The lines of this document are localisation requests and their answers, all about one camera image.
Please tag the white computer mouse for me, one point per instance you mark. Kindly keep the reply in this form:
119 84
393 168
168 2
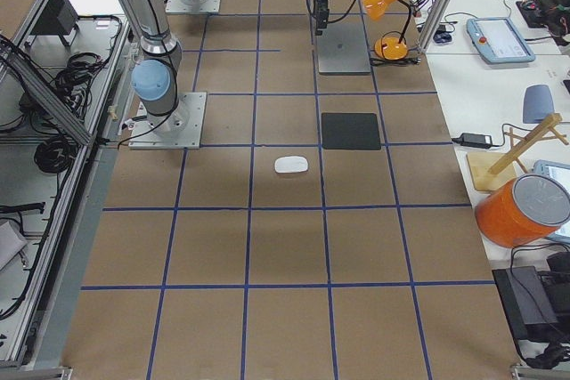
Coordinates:
291 165

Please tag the silver laptop notebook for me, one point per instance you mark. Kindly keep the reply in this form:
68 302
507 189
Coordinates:
341 49

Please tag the black mousepad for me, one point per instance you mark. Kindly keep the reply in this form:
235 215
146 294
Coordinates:
350 131

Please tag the blue teach pendant tablet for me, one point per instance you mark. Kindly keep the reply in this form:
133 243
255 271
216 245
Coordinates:
498 41

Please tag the black power adapter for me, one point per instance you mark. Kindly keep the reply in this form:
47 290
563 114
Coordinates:
474 140

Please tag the wooden stand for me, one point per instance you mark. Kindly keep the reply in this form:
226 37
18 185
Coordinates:
489 171

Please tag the orange cylindrical container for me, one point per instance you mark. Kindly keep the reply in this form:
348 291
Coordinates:
511 216

